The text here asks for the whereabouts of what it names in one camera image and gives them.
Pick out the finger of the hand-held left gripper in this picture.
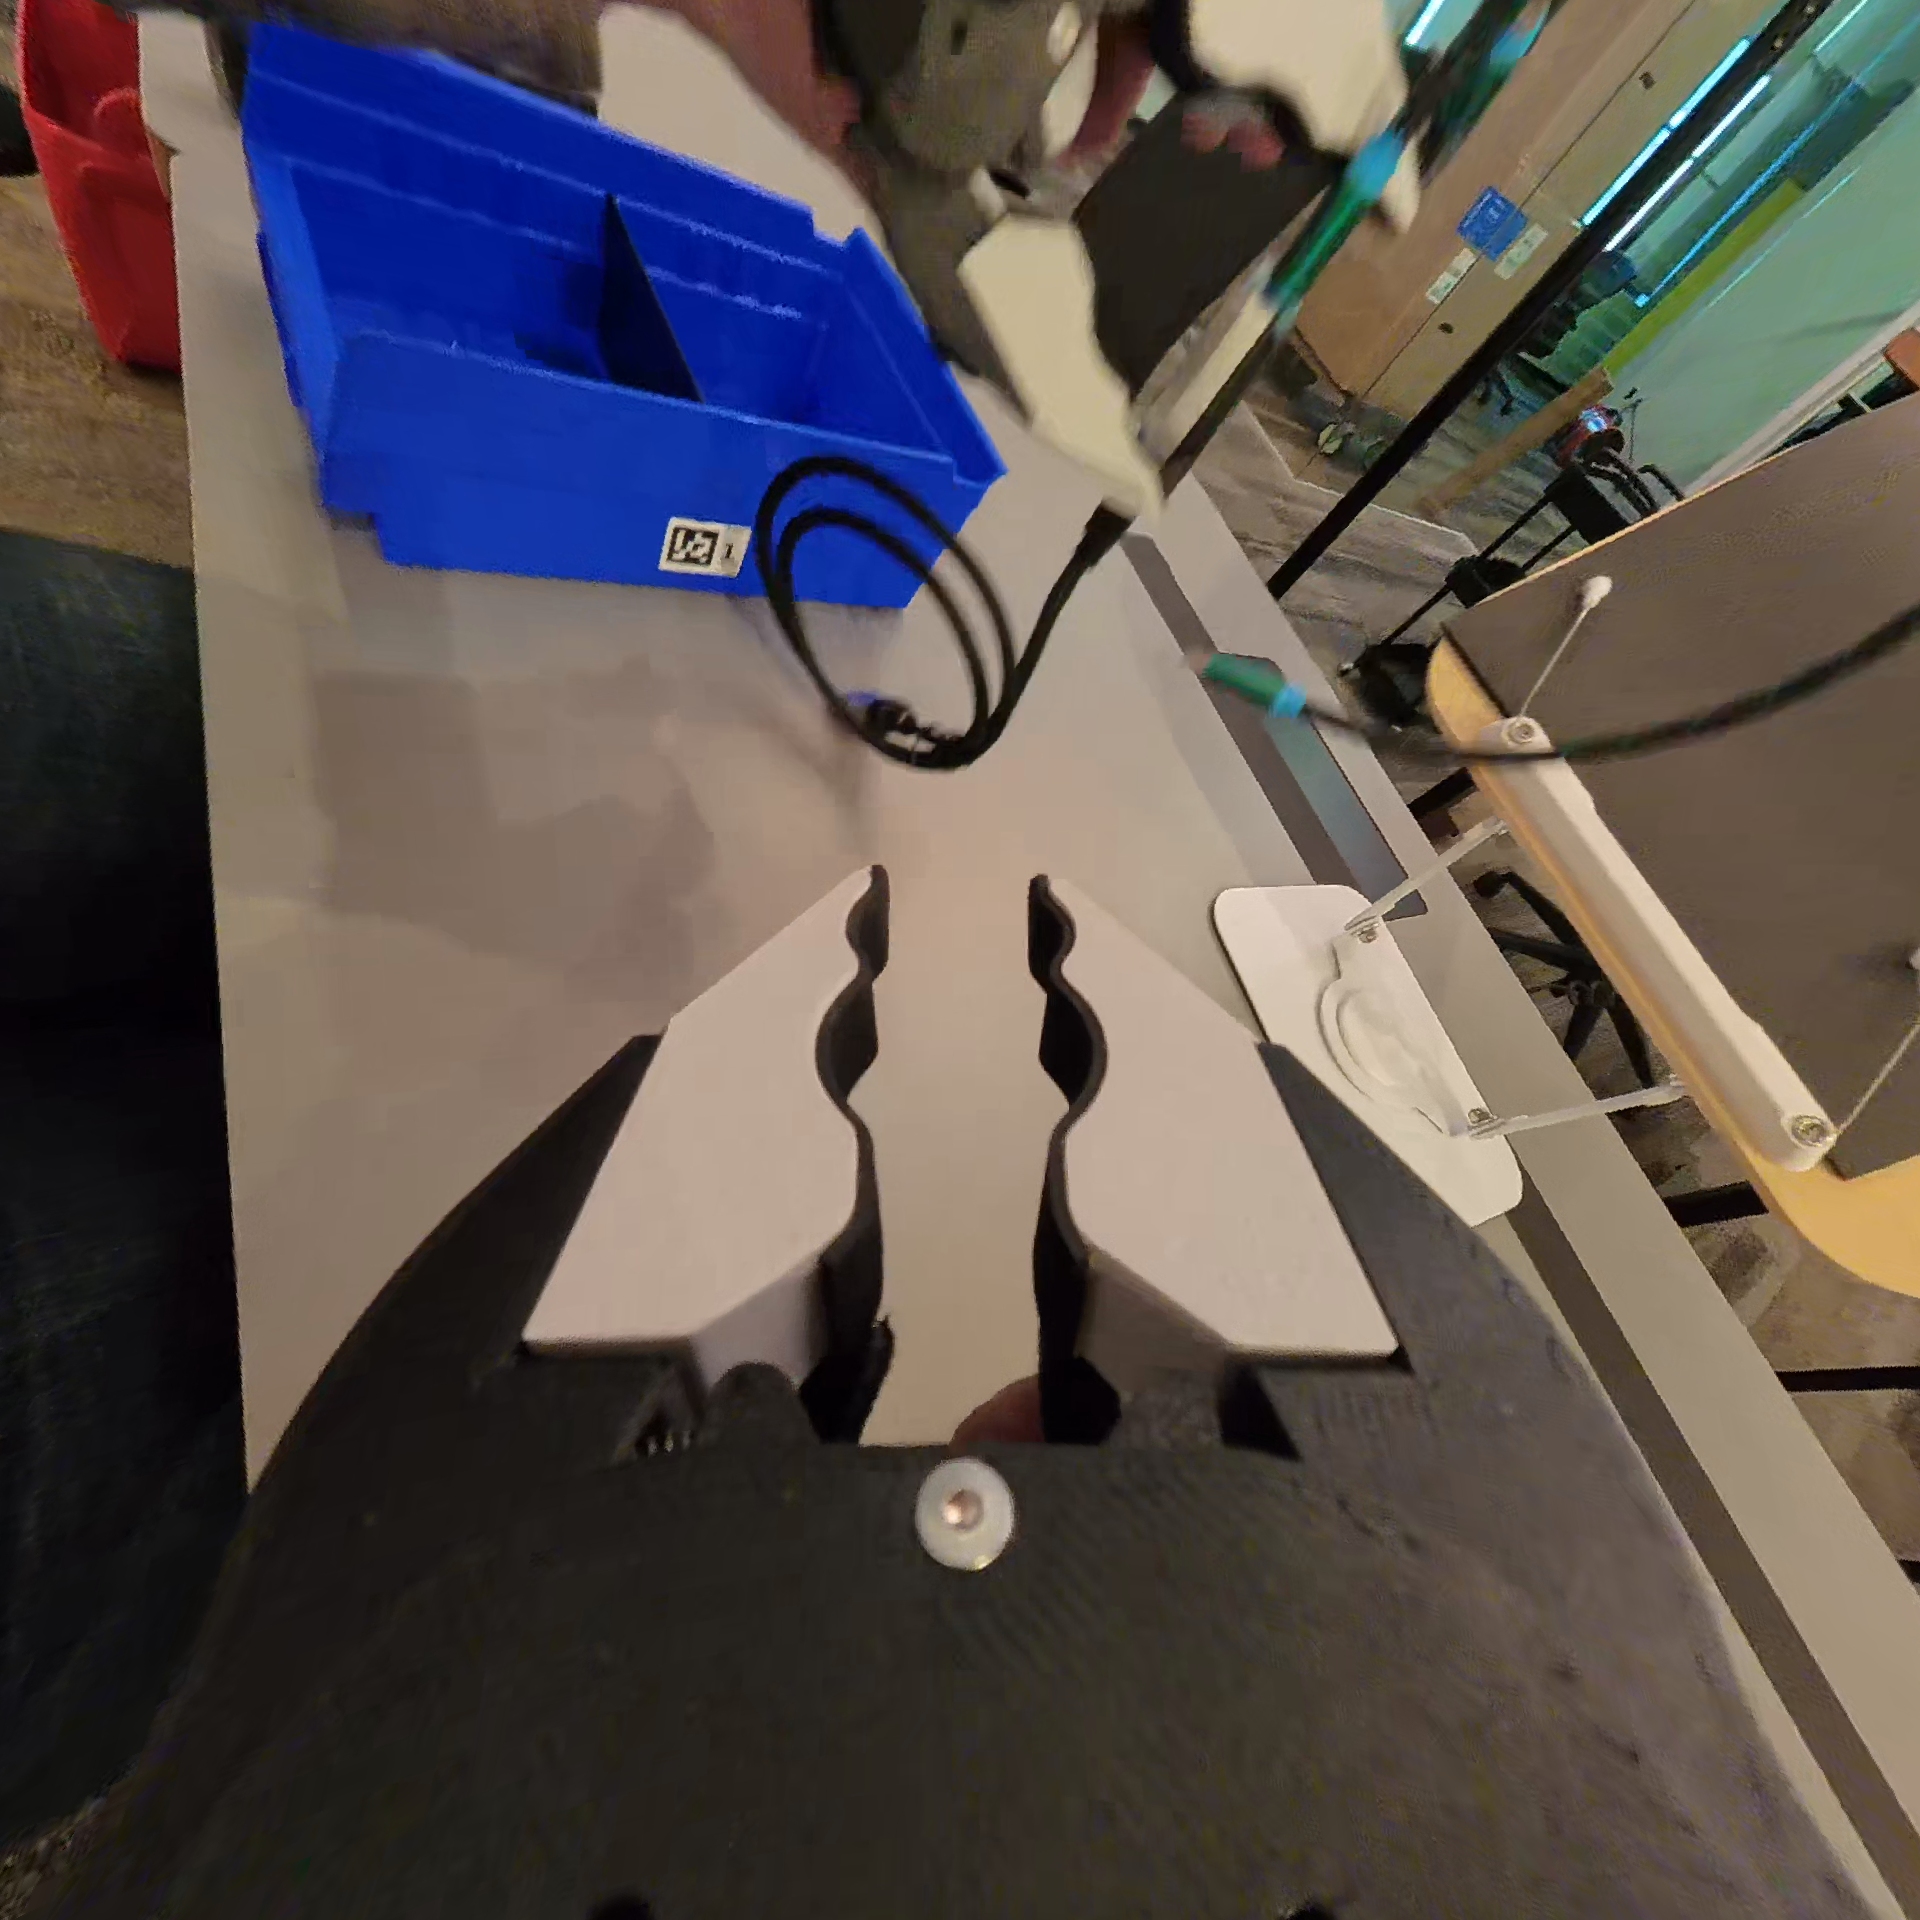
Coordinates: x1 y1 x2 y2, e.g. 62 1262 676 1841
957 215 1169 521
1189 0 1414 156

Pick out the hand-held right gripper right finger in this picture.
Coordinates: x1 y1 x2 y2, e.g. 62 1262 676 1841
1032 877 1404 1422

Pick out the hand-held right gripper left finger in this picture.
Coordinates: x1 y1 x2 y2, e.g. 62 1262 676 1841
526 870 896 1417

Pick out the blue plastic bin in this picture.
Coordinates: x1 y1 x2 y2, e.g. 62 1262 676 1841
238 22 1010 615

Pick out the person's left hand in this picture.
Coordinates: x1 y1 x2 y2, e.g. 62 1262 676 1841
1052 15 1204 174

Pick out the black tilted board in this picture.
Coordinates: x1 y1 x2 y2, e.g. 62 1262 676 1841
1441 390 1920 1182

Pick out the red floor bin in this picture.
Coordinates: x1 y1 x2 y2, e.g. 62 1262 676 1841
13 0 185 380

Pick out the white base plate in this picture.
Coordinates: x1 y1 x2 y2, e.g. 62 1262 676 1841
1214 877 1530 1229

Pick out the thin black cable green connector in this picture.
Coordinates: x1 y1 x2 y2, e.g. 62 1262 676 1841
1198 595 1920 772

